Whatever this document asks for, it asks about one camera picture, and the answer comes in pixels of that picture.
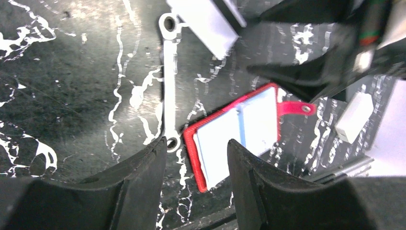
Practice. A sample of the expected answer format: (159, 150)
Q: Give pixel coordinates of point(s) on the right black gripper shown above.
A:
(367, 42)

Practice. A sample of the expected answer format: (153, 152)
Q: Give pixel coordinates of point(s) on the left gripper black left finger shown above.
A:
(123, 197)

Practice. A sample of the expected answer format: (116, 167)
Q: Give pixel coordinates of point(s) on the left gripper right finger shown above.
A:
(267, 198)

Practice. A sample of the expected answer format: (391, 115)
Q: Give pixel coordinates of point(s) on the red card holder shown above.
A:
(253, 120)

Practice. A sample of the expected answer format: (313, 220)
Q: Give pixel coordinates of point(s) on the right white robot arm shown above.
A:
(392, 139)

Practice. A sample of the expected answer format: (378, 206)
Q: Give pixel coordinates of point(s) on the white card holder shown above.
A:
(354, 117)

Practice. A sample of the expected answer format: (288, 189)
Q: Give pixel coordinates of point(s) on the metal wrench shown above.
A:
(170, 28)

